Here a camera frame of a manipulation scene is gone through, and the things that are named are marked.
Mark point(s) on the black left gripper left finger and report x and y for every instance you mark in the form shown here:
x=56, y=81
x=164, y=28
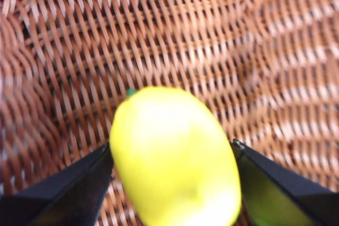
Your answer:
x=69, y=191

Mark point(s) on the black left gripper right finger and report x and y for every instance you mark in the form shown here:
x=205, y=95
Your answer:
x=280, y=191

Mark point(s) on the yellow lemon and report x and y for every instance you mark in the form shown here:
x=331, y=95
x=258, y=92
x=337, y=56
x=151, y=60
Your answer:
x=172, y=157

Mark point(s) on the brown woven wicker basket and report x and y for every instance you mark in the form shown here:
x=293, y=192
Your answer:
x=185, y=38

